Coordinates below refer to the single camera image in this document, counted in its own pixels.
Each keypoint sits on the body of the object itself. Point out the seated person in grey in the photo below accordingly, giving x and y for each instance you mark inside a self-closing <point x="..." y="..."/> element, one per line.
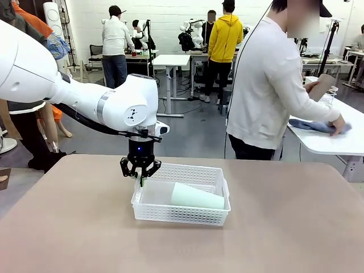
<point x="359" y="42"/>

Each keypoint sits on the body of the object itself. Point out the mint green cup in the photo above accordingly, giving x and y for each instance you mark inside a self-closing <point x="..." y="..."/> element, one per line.
<point x="196" y="197"/>

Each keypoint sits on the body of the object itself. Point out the white round stand base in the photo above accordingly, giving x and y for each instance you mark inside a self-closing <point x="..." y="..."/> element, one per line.
<point x="7" y="145"/>

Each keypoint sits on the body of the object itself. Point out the taupe cup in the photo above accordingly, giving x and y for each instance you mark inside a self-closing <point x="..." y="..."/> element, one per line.
<point x="322" y="85"/>

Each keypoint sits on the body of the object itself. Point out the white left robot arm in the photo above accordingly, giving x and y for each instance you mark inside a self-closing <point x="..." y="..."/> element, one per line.
<point x="122" y="105"/>

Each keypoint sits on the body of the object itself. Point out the grey plastic stool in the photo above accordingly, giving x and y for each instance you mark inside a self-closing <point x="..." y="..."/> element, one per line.
<point x="226" y="99"/>

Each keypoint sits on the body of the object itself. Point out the mannequin in dark green jacket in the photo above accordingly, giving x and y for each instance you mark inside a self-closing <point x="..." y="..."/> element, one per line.
<point x="28" y="128"/>

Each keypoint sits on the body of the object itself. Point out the person's left hand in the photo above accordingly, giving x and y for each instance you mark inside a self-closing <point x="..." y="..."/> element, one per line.
<point x="311" y="86"/>

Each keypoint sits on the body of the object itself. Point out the white side table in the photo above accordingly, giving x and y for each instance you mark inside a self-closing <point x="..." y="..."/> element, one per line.
<point x="341" y="142"/>

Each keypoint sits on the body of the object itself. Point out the black power strip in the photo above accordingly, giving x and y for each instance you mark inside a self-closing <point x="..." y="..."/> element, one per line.
<point x="194" y="98"/>

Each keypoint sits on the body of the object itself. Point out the red cup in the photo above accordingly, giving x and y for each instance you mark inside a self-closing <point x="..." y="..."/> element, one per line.
<point x="132" y="53"/>

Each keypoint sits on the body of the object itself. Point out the person in yellow hoodie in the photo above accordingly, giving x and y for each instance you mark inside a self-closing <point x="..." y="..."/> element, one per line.
<point x="224" y="37"/>

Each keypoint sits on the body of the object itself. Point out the white wooden step stool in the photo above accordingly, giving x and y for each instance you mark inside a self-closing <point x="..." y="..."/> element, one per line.
<point x="74" y="71"/>

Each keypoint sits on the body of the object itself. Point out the person's right hand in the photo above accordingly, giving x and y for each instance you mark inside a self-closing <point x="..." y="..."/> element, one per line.
<point x="338" y="126"/>

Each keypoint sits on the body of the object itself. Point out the white robot with round joints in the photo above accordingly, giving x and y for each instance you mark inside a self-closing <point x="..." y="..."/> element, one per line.
<point x="196" y="31"/>

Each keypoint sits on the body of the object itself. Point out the long grey desk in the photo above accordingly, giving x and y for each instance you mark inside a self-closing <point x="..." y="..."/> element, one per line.
<point x="199" y="57"/>

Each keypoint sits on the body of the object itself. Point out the mannequin in orange and blue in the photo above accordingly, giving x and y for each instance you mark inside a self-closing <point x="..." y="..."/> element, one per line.
<point x="58" y="47"/>

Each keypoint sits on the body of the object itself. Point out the person in white sweater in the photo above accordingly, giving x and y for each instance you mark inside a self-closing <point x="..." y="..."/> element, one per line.
<point x="261" y="85"/>

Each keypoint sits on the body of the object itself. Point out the blue cleaning cloth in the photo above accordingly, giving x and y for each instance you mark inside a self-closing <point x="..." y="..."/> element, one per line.
<point x="310" y="125"/>

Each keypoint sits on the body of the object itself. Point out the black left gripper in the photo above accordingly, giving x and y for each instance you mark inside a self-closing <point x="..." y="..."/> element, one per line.
<point x="140" y="152"/>

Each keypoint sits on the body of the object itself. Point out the cluttered background desk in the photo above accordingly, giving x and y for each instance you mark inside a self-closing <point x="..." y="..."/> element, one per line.
<point x="312" y="61"/>

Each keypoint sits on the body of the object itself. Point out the person's right forearm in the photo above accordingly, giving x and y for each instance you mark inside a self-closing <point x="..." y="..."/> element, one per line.
<point x="315" y="109"/>

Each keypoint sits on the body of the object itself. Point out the person in white shirt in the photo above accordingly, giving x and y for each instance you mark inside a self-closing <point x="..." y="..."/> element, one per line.
<point x="113" y="37"/>

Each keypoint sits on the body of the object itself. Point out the black office chair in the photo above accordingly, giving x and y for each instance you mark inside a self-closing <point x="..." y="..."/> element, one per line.
<point x="95" y="55"/>

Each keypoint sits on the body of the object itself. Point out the black tripod pole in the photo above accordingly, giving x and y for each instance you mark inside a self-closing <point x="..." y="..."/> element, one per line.
<point x="328" y="48"/>

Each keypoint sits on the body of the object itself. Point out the wood top desk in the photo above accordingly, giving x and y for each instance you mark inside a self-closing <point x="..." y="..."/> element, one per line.
<point x="139" y="57"/>

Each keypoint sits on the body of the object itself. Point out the white standing desk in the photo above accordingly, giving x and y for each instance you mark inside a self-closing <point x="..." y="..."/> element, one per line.
<point x="170" y="60"/>

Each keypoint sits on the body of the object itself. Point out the white perforated plastic basket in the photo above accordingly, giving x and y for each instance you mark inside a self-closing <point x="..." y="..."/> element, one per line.
<point x="182" y="214"/>

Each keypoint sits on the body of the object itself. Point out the person in black top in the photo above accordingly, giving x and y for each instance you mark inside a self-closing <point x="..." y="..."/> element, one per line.
<point x="209" y="29"/>

